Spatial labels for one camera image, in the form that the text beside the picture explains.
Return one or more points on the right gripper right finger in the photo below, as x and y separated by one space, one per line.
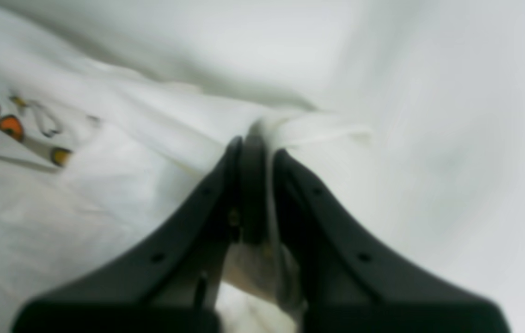
351 281

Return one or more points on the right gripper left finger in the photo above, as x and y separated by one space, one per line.
169 282

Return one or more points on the white printed T-shirt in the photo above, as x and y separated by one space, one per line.
93 156

